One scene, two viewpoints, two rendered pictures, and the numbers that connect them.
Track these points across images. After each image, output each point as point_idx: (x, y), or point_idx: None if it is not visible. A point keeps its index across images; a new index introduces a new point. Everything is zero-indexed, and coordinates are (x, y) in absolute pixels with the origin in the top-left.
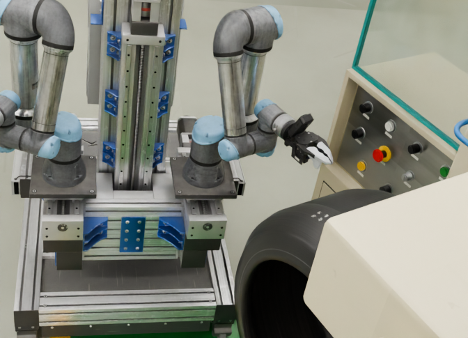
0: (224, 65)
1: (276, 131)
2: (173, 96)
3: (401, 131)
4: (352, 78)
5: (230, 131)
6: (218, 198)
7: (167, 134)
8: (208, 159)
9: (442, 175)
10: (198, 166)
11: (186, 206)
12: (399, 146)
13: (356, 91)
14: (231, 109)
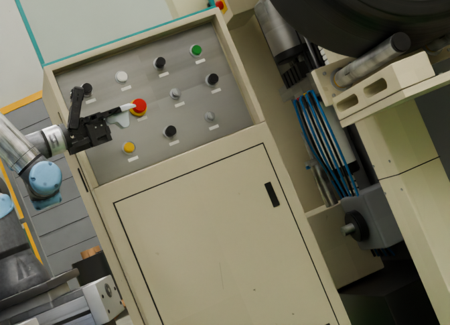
0: None
1: (57, 139)
2: None
3: (134, 70)
4: (57, 66)
5: (31, 151)
6: (71, 277)
7: None
8: (23, 236)
9: (198, 51)
10: (21, 255)
11: (61, 305)
12: (143, 84)
13: (61, 92)
14: (11, 126)
